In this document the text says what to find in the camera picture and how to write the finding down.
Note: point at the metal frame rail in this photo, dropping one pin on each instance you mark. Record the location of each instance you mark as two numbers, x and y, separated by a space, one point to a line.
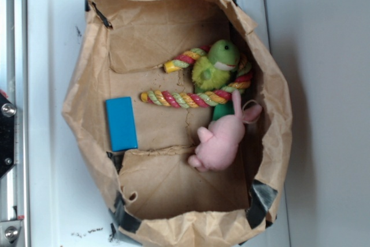
15 226

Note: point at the white plastic tray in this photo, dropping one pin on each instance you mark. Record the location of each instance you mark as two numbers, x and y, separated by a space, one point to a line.
66 207

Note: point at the pink plush bunny toy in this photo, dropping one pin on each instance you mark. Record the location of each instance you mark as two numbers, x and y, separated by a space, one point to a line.
219 142

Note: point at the green plush bird toy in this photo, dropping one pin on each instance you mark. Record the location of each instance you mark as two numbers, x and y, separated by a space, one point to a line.
213 71

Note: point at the black metal bracket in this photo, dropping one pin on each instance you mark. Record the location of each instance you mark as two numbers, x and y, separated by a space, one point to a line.
7 131

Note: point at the blue rectangular block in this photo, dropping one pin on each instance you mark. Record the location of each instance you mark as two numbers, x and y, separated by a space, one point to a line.
121 124

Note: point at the brown paper bag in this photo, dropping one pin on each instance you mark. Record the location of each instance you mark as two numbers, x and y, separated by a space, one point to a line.
153 194

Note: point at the multicolored twisted rope toy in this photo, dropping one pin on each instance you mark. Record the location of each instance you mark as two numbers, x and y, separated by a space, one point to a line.
240 81

